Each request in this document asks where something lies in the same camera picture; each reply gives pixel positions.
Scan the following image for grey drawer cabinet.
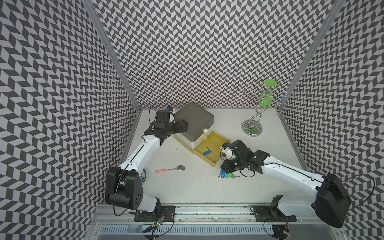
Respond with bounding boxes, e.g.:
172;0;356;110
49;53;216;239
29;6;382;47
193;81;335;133
175;102;215;152

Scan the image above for keys with green tag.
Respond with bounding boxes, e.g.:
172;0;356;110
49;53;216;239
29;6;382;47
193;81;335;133
225;173;234;179

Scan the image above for yellow bottom drawer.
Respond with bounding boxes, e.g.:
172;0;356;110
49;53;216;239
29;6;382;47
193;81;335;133
192;132;230;167

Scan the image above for keys with blue tag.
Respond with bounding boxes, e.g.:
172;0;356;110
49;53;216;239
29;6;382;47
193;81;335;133
203;147;212;156

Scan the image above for chrome spiral mug tree stand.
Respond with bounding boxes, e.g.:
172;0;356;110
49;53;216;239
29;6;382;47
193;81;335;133
242;79;288;137

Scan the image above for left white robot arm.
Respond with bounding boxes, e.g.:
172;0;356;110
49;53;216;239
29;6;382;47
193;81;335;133
105;107;188;213

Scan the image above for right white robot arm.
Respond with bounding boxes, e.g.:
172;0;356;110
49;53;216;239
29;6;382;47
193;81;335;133
221;140;352;228

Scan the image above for blue patterned white plate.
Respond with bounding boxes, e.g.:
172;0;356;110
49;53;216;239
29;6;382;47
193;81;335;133
140;169;147;184

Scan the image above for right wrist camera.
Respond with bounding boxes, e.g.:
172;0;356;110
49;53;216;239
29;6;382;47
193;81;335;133
220;143;233;160

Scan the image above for pink handled metal spoon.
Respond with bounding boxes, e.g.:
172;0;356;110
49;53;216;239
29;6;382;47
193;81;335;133
155;165;186;173

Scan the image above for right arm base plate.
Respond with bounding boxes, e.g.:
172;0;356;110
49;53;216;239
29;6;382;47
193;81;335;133
250;205;297;222

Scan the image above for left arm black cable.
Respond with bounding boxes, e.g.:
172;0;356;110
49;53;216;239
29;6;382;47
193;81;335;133
112;173;130;217

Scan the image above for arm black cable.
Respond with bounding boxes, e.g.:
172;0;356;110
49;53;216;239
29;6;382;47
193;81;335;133
344;175;376;211
112;173;130;217

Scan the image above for aluminium front rail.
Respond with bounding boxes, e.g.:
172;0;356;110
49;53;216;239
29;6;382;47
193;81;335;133
89;203;343;226

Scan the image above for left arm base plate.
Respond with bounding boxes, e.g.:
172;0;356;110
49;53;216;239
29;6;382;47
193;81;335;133
134;205;176;223

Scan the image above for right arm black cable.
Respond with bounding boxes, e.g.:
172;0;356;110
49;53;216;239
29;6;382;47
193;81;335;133
344;175;376;211

